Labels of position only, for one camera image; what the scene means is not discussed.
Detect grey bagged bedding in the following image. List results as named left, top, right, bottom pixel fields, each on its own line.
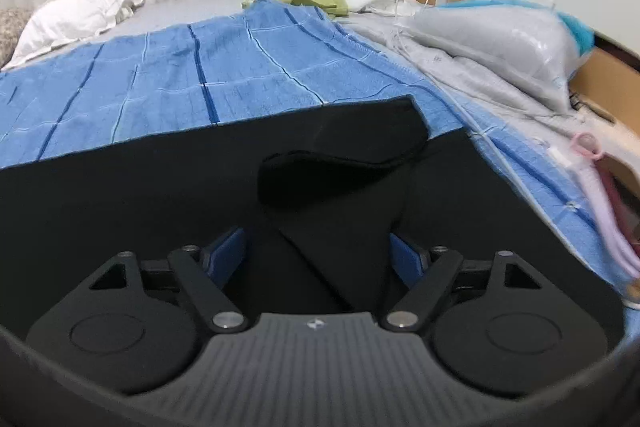
left=401, top=0, right=594, bottom=113

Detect floral patterned pillow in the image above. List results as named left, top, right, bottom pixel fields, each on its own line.
left=0, top=8, right=32, bottom=67

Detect black pants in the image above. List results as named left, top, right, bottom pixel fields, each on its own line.
left=1, top=98, right=625, bottom=343

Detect pink plastic hangers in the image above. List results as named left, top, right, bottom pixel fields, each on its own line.
left=547, top=132, right=639, bottom=281

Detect white pillow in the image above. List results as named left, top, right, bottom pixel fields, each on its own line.
left=2, top=0, right=145, bottom=69

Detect blue plaid blanket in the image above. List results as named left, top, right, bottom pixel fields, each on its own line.
left=1, top=0, right=630, bottom=289

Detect light grey quilt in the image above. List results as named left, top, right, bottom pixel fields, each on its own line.
left=341, top=14, right=593, bottom=146

